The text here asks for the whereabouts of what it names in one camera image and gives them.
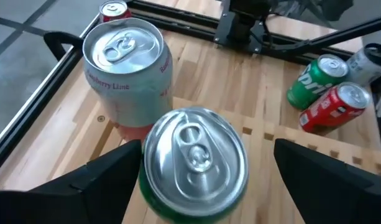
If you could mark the green Sprite can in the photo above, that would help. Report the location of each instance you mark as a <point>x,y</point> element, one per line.
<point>311,84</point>
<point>193,161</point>

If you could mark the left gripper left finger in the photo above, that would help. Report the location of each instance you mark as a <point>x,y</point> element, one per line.
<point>69,199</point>

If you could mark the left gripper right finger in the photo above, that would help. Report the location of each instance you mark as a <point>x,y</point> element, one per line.
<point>333,193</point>

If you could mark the white raspberry lime can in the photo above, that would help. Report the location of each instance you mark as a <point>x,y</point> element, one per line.
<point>128,93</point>

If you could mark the wooden slatted shelf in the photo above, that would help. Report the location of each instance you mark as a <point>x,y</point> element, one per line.
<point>264,174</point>

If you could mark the black table clamp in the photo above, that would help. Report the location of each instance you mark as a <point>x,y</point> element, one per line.
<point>58,39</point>

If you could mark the red Coca-Cola can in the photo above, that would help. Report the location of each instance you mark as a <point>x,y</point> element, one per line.
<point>327,109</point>

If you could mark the red soda can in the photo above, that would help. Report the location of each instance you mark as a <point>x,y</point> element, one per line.
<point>114,9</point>

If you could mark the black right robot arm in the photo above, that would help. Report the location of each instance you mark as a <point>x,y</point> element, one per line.
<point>243,18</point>

